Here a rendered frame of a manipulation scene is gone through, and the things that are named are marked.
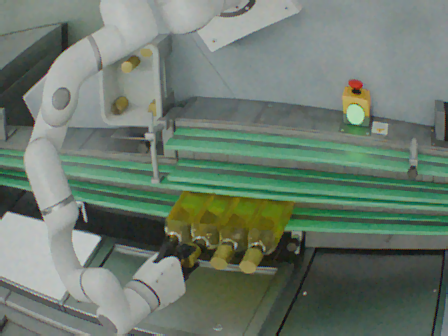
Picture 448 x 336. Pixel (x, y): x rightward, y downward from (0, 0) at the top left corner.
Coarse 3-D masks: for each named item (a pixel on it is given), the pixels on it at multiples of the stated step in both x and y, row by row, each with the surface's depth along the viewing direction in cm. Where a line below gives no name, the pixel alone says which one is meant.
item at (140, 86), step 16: (112, 64) 166; (144, 64) 165; (112, 80) 168; (128, 80) 169; (144, 80) 168; (112, 96) 170; (128, 96) 171; (144, 96) 170; (160, 96) 161; (128, 112) 170; (144, 112) 169; (160, 112) 162
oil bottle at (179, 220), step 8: (184, 192) 156; (192, 192) 155; (200, 192) 155; (184, 200) 153; (192, 200) 153; (200, 200) 153; (176, 208) 150; (184, 208) 150; (192, 208) 150; (200, 208) 151; (168, 216) 148; (176, 216) 148; (184, 216) 147; (192, 216) 148; (168, 224) 146; (176, 224) 145; (184, 224) 145; (168, 232) 146; (176, 232) 145; (184, 232) 145; (184, 240) 146
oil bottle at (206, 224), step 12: (204, 204) 151; (216, 204) 151; (228, 204) 151; (204, 216) 147; (216, 216) 147; (192, 228) 144; (204, 228) 144; (216, 228) 144; (192, 240) 145; (216, 240) 145
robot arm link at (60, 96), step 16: (80, 48) 111; (96, 48) 112; (64, 64) 109; (80, 64) 111; (96, 64) 113; (48, 80) 108; (64, 80) 108; (80, 80) 111; (48, 96) 107; (64, 96) 108; (48, 112) 109; (64, 112) 110
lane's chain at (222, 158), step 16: (176, 128) 158; (192, 128) 157; (352, 144) 146; (208, 160) 160; (224, 160) 159; (240, 160) 157; (256, 160) 156; (272, 160) 155; (288, 160) 154; (368, 176) 149; (384, 176) 147; (400, 176) 146; (416, 176) 144; (432, 176) 142
